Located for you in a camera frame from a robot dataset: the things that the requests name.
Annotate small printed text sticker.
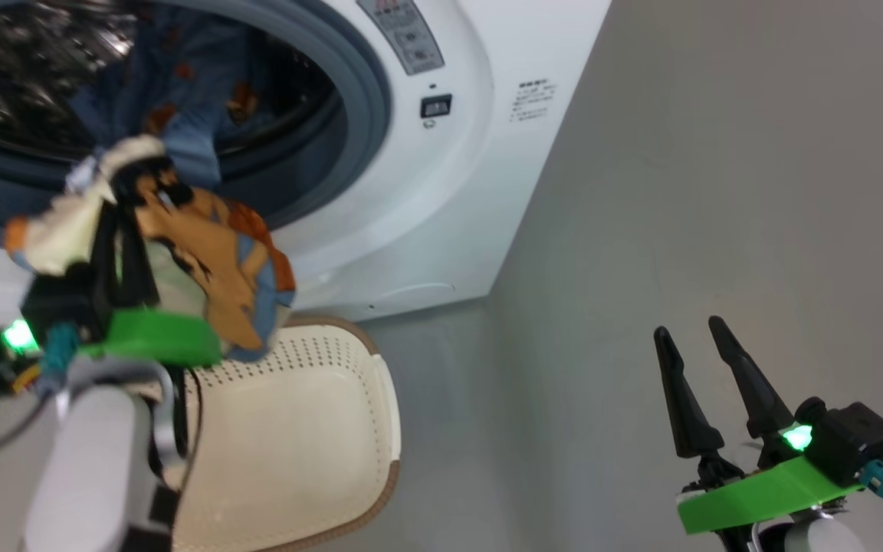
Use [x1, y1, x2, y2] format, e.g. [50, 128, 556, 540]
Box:
[517, 78, 557, 123]

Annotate orange and cream print garment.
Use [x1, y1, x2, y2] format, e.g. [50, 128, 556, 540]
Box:
[3, 136, 297, 363]

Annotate white front-load washing machine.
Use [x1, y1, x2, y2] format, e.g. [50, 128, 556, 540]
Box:
[0, 0, 612, 323]

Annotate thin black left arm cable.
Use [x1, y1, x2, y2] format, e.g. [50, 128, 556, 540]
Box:
[146, 366, 206, 491]

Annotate grey rubber door gasket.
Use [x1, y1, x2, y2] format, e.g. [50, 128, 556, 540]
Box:
[0, 0, 393, 250]

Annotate round white filter cover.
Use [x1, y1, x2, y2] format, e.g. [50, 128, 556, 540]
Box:
[369, 282, 456, 307]

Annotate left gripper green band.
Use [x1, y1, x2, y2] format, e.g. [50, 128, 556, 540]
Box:
[77, 201, 225, 368]

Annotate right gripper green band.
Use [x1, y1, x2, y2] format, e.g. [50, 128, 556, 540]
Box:
[654, 315, 868, 536]

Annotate cream perforated laundry basket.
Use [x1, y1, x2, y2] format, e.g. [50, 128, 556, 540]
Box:
[169, 314, 402, 552]

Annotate grey warning label sticker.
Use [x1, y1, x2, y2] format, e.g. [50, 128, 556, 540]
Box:
[357, 0, 445, 76]

